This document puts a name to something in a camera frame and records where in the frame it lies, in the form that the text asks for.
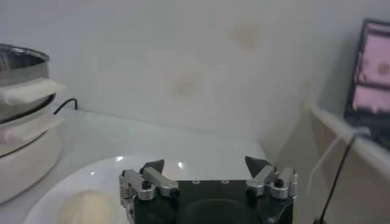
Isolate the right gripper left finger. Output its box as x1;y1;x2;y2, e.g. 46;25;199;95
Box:
118;158;180;202

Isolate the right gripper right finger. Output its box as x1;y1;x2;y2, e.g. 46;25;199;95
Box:
245;156;298;200

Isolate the white steamed baozi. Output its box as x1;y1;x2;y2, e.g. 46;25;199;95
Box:
57;189;114;224

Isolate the round white plate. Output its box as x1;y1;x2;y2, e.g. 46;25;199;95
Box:
23;155;266;224

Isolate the cream electric cooker base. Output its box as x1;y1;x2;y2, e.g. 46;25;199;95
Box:
0;103;65;205

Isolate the black laptop with pale screen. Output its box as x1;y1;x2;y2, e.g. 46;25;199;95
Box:
344;18;390;150

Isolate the white laptop cable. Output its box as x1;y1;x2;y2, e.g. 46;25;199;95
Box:
307;127;371;191

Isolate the black laptop power cable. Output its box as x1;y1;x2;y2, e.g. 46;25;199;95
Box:
313;133;358;224

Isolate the black cooker power cable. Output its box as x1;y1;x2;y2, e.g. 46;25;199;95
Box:
53;97;79;115

